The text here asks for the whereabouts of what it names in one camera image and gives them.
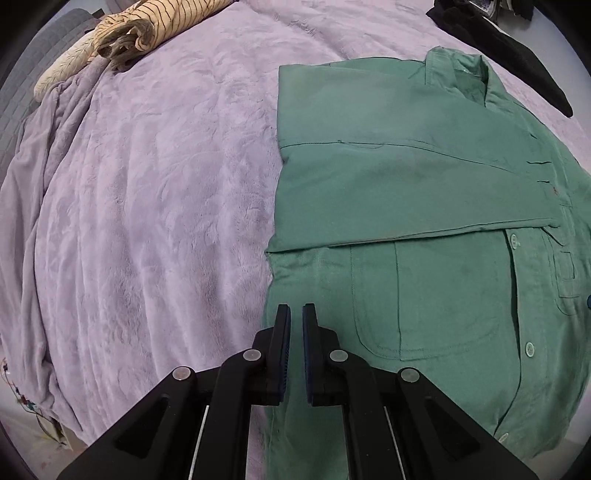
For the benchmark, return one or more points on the cream patterned cloth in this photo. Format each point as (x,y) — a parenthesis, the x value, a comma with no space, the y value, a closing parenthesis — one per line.
(62,69)

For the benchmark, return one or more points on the green button shirt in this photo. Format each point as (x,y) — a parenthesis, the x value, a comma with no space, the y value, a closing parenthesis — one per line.
(406,184)

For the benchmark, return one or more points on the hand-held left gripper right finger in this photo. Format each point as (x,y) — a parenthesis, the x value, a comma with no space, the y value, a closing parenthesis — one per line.
(308,364)

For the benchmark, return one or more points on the beige striped garment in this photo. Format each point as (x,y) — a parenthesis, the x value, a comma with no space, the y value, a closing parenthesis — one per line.
(152,25)

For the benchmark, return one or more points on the white floral bed sheet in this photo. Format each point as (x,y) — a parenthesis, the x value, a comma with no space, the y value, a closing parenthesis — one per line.
(25,422)

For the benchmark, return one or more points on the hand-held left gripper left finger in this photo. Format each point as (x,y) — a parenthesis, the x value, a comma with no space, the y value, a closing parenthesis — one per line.
(282,369)

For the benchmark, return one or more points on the purple plush blanket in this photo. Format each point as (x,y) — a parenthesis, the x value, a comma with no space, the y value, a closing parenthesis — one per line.
(161,194)

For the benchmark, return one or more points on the black garment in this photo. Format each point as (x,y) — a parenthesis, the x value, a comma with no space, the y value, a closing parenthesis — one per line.
(508,44)

